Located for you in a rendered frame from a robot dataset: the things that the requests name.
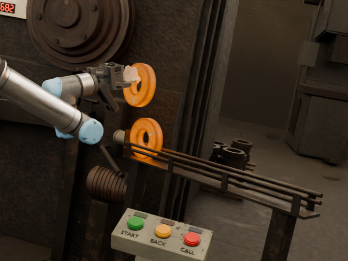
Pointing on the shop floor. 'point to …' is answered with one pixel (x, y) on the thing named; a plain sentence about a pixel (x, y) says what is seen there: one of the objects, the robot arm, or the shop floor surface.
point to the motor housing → (102, 210)
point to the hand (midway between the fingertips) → (139, 79)
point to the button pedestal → (169, 241)
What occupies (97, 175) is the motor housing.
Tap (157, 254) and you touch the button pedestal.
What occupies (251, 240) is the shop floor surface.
